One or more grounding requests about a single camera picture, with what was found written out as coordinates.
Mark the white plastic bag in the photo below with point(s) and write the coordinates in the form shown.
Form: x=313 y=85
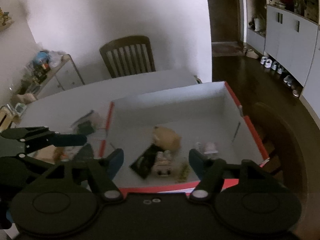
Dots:
x=56 y=57

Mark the blue globe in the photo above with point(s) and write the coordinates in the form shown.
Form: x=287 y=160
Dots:
x=41 y=58

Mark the brown door mat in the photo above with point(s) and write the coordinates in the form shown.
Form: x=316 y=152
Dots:
x=227 y=49

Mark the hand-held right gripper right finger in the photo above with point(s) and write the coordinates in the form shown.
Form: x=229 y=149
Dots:
x=197 y=162

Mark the dark wooden door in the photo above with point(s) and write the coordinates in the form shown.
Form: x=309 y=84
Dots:
x=225 y=12

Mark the wooden crate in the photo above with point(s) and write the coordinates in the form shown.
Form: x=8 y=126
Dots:
x=8 y=118

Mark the row of shoes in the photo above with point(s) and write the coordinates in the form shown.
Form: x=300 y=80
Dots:
x=277 y=67

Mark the beige slippers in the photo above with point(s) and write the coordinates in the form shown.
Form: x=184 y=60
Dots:
x=251 y=53

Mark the yellow green candy packet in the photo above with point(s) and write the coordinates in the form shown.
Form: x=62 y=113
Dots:
x=183 y=172

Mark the low grey niche cabinet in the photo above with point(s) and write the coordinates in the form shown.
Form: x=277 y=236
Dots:
x=256 y=40

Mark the wooden slat-back chair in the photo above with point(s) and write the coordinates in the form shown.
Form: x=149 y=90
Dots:
x=127 y=42

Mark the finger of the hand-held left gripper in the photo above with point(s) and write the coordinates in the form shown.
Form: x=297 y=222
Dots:
x=86 y=153
x=70 y=140

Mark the red cardboard box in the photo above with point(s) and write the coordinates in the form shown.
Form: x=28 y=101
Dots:
x=175 y=110

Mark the green white wipes pack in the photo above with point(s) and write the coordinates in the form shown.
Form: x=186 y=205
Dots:
x=85 y=126

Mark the pale green bag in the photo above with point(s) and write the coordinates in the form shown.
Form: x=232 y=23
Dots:
x=258 y=23

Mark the yellow plush toy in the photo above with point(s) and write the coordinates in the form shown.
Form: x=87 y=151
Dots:
x=167 y=137

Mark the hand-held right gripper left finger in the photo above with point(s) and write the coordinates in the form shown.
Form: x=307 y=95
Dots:
x=116 y=160

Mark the wooden curved-back chair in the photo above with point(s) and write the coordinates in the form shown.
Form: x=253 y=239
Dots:
x=287 y=135

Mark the black packet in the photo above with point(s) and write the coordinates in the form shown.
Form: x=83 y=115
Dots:
x=143 y=161

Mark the white side cabinet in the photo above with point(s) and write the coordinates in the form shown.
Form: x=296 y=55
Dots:
x=67 y=75

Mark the grey two-door cabinet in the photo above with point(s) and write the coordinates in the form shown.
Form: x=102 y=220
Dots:
x=290 y=42

